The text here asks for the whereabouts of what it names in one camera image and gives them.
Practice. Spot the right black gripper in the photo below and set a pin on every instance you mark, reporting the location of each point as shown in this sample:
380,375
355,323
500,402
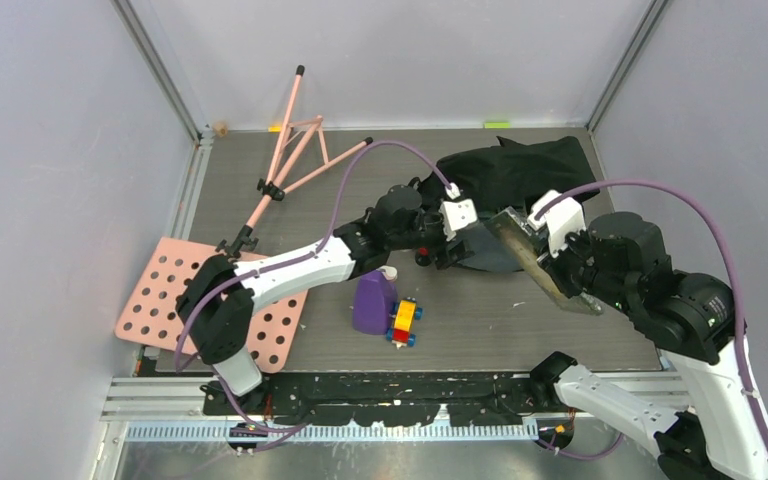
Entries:
553,263

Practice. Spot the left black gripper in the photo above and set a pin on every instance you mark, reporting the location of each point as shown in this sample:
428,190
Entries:
440,254

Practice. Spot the dark green book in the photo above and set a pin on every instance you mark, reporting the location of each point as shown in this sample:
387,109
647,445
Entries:
530,249

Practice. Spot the black backpack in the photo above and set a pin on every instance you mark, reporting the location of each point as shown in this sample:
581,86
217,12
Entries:
510,174

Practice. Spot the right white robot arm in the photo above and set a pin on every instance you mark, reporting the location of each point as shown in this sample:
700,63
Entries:
716,436

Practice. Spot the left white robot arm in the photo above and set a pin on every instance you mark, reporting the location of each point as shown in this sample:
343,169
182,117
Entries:
220,301

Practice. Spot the red cap black bottle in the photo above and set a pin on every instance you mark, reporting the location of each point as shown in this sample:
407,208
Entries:
422,257

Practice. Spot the purple stapler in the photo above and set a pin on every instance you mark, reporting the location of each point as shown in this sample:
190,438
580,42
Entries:
375,295

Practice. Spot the colourful toy block car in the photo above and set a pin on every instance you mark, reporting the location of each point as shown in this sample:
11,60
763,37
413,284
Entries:
404,314

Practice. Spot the pink tripod stand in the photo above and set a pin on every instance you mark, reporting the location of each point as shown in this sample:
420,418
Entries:
293,138

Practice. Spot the pink perforated stand board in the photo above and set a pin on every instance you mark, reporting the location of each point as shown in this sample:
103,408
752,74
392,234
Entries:
149,316

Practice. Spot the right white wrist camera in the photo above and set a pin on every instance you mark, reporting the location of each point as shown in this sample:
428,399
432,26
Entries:
563,218

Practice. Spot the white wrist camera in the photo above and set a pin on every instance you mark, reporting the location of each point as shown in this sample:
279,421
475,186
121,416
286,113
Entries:
563,218
458,211

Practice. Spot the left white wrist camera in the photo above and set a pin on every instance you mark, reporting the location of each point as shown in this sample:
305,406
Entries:
458,211

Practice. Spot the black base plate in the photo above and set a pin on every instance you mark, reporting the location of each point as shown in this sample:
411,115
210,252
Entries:
400,399

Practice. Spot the aluminium frame rail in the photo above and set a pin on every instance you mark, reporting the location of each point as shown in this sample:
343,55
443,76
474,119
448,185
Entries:
155,428

